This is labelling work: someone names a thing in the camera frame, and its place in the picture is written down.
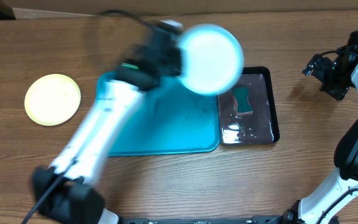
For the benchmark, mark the yellow-green plate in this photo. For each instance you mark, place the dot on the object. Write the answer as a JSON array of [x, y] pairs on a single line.
[[52, 99]]

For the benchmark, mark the light blue plate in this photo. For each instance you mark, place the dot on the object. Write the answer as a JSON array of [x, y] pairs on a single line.
[[212, 59]]

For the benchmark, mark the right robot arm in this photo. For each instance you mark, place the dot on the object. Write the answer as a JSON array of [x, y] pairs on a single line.
[[341, 186]]

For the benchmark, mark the teal plastic tray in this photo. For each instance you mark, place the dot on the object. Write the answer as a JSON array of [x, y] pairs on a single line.
[[170, 120]]

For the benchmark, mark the green scrubbing sponge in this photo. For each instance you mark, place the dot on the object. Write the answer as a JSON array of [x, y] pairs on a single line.
[[241, 100]]

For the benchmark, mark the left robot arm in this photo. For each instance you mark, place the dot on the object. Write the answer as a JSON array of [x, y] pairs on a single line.
[[65, 191]]

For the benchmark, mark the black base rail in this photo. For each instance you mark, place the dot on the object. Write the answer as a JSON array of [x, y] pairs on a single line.
[[259, 219]]

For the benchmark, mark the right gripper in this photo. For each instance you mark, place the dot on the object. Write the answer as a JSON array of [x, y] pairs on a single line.
[[337, 93]]

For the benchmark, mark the black water tray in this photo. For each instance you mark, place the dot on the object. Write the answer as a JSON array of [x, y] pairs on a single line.
[[260, 127]]

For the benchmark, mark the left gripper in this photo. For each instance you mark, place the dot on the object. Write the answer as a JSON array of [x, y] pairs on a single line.
[[174, 54]]

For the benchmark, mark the cardboard panel at back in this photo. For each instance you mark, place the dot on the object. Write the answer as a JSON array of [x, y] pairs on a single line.
[[176, 7]]

